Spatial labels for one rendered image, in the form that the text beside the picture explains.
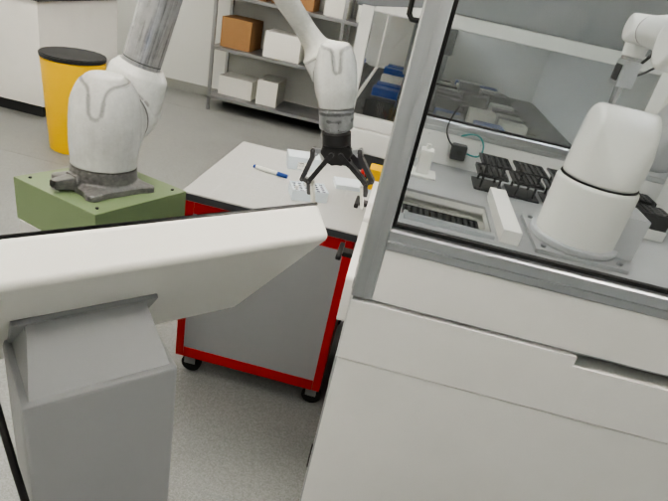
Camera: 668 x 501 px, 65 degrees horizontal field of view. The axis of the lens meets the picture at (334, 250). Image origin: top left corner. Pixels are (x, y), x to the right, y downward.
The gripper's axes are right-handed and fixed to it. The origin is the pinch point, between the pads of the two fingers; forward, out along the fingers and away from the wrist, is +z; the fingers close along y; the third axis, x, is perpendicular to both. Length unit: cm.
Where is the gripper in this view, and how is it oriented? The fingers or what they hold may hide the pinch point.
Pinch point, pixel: (337, 203)
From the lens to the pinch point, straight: 144.3
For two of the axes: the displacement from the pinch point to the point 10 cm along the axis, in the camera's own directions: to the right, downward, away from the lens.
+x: 1.7, -4.4, 8.8
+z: 0.1, 9.0, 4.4
